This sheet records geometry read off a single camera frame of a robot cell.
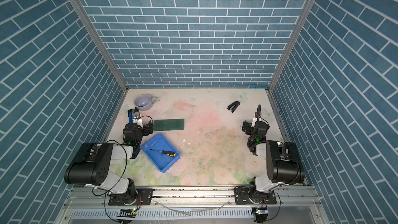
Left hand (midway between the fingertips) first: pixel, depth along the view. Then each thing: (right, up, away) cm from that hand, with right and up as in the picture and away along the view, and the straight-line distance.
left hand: (142, 120), depth 93 cm
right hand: (+68, 0, +1) cm, 68 cm away
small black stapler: (+59, +9, +15) cm, 61 cm away
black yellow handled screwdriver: (+19, -18, -9) cm, 27 cm away
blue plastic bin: (+14, -21, -9) cm, 27 cm away
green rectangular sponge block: (+14, -4, +8) cm, 16 cm away
